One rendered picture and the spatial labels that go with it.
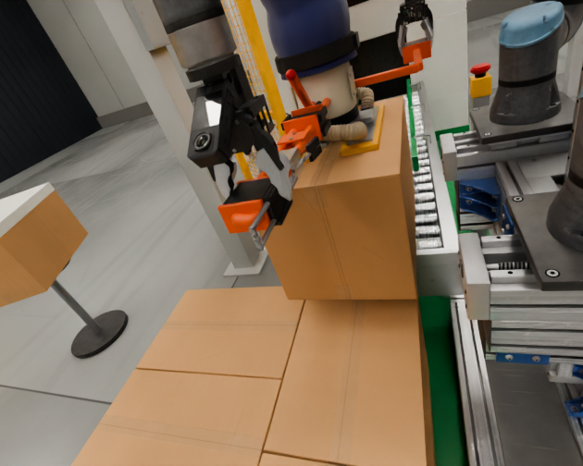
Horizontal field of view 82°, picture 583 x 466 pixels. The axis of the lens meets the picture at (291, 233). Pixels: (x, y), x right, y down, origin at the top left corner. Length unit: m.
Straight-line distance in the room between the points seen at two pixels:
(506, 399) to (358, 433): 0.60
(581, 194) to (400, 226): 0.39
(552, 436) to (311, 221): 0.95
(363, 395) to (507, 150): 0.75
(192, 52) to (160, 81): 1.58
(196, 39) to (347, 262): 0.68
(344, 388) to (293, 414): 0.16
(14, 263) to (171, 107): 1.12
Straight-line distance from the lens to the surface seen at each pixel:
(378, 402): 1.01
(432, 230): 1.47
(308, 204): 0.85
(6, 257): 2.16
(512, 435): 1.36
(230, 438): 1.09
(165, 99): 2.05
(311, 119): 0.78
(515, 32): 0.99
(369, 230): 0.87
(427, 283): 1.35
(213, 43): 0.46
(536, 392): 1.44
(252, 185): 0.53
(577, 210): 0.60
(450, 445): 1.55
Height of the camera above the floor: 1.43
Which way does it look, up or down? 32 degrees down
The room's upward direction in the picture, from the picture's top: 20 degrees counter-clockwise
